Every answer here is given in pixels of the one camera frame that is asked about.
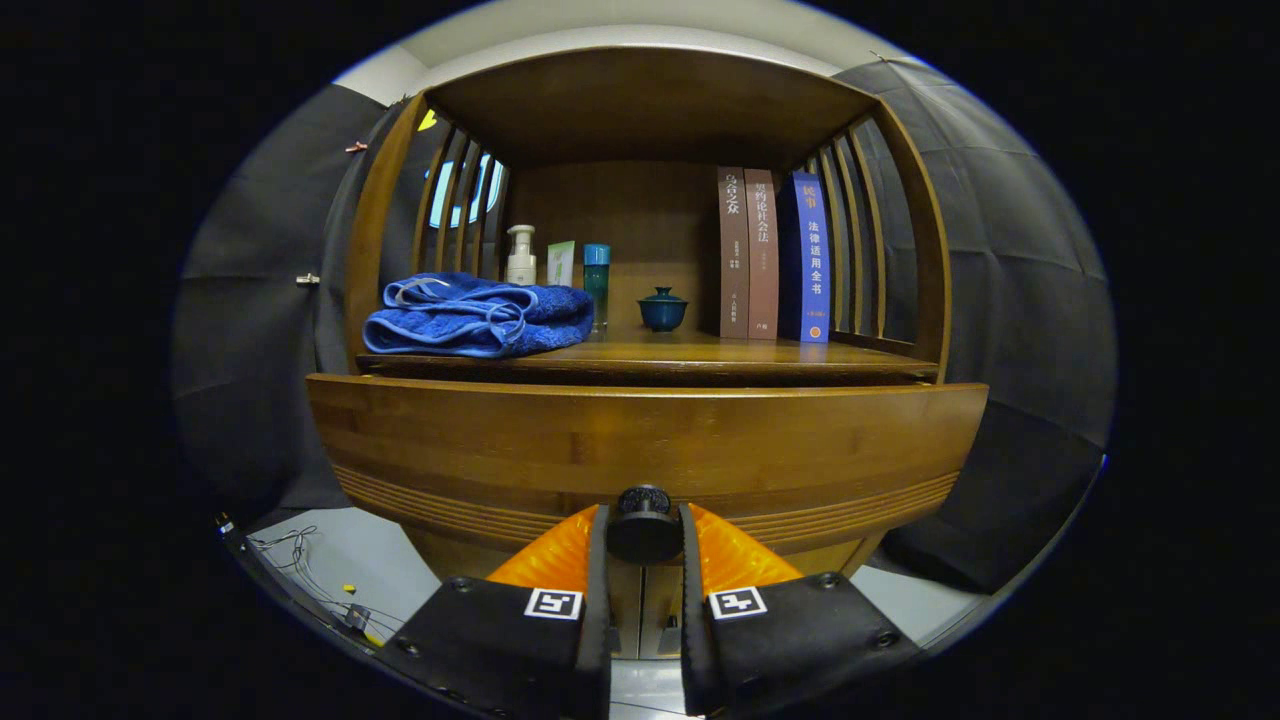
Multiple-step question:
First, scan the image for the folded blue towel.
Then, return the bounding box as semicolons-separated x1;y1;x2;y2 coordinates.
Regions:
362;272;596;359

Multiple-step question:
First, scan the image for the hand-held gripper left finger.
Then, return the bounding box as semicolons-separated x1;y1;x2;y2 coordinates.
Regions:
375;504;613;720

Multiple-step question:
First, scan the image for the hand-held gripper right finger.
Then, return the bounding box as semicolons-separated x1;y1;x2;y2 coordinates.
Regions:
679;502;923;720

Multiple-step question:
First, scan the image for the wooden drawer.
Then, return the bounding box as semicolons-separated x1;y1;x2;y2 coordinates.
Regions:
305;373;991;556

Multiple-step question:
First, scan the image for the teal bottle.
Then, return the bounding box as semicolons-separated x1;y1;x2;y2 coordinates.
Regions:
583;243;611;333

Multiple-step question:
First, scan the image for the blue book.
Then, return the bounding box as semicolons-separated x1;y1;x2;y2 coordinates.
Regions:
778;170;831;344

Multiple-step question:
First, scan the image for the dark blue lidded teacup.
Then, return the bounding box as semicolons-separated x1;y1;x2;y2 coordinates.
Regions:
637;286;689;333

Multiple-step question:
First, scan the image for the thin floor cable bundle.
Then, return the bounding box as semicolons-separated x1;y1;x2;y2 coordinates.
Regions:
245;525;401;641

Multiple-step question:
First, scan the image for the black round drawer knob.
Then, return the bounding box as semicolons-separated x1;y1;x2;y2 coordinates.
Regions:
606;485;685;566

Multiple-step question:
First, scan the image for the wooden cabinet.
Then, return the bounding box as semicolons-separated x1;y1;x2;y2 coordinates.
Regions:
305;45;991;661

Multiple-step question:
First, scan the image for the reddish brown book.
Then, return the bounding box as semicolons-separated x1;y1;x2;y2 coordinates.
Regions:
743;168;781;341

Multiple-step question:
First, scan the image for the wooden countertop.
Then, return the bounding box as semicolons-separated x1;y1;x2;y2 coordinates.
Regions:
360;330;936;386

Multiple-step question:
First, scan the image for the white pump bottle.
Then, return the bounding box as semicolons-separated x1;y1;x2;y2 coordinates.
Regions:
504;225;538;287

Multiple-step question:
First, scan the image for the dark brown book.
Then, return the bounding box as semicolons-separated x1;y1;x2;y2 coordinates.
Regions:
717;166;751;339

